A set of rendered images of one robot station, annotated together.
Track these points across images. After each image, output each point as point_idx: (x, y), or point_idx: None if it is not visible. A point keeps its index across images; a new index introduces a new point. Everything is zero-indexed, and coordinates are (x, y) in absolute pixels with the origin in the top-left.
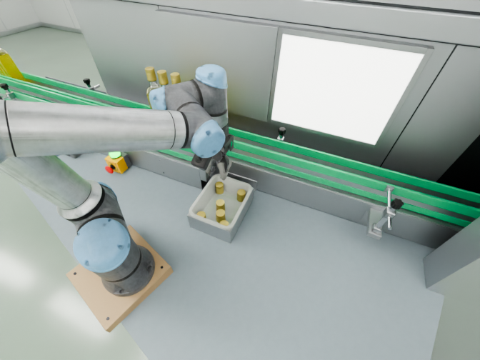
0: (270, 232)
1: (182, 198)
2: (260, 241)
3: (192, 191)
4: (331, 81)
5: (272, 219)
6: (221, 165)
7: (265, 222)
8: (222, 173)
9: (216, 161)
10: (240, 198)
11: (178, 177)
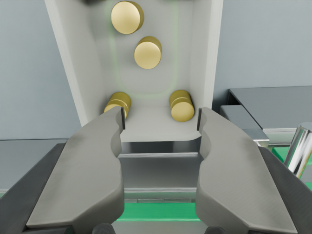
0: (16, 48)
1: (270, 39)
2: (16, 11)
3: (250, 72)
4: None
5: (35, 83)
6: (65, 191)
7: (43, 68)
8: (96, 128)
9: (107, 228)
10: (114, 98)
11: (311, 91)
